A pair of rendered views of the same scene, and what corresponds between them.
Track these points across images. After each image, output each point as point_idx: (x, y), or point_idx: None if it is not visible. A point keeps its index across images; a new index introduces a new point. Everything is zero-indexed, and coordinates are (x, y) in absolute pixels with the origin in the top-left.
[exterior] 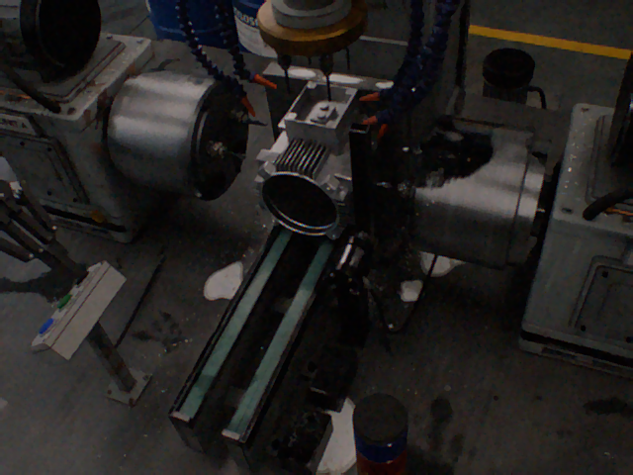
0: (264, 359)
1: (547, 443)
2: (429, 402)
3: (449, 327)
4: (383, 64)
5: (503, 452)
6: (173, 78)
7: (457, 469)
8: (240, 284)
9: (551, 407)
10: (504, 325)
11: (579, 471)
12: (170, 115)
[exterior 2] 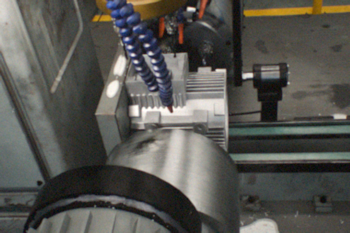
0: (345, 132)
1: (294, 60)
2: (297, 100)
3: (240, 103)
4: (82, 64)
5: (309, 71)
6: (145, 164)
7: (330, 83)
8: (293, 162)
9: (272, 62)
10: (227, 83)
11: (302, 50)
12: (200, 154)
